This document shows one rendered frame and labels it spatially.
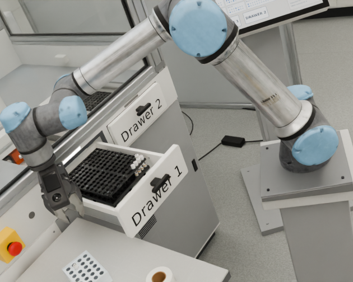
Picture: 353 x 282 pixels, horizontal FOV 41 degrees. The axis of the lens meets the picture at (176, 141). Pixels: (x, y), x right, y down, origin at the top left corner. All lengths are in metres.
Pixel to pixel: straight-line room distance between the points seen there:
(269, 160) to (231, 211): 1.03
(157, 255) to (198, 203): 0.84
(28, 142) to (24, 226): 0.39
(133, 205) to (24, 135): 0.35
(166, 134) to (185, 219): 0.42
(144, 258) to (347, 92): 2.16
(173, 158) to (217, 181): 1.31
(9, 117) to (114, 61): 0.28
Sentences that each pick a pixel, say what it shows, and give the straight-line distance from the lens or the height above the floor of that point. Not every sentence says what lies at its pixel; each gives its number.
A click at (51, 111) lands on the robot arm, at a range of 1.13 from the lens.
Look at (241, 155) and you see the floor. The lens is 2.81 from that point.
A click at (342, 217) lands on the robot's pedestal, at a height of 0.62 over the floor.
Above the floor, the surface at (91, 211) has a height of 0.86.
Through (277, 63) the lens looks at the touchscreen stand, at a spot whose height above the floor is 0.74.
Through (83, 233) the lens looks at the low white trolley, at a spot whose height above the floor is 0.76.
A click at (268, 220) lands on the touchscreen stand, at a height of 0.03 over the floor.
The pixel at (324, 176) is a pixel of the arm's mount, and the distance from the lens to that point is 1.37.
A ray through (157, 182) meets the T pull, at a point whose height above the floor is 0.91.
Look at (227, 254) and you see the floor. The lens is 2.28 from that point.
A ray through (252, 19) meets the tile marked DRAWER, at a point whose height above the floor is 0.99.
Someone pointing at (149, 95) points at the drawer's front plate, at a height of 0.91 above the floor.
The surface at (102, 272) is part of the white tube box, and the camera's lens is 1.32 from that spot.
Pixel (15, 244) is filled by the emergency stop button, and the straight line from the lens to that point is 1.40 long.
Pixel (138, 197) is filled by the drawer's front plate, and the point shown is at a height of 0.90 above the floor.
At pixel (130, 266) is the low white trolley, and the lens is 1.34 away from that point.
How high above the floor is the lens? 1.69
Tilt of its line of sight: 33 degrees down
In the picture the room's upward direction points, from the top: 20 degrees counter-clockwise
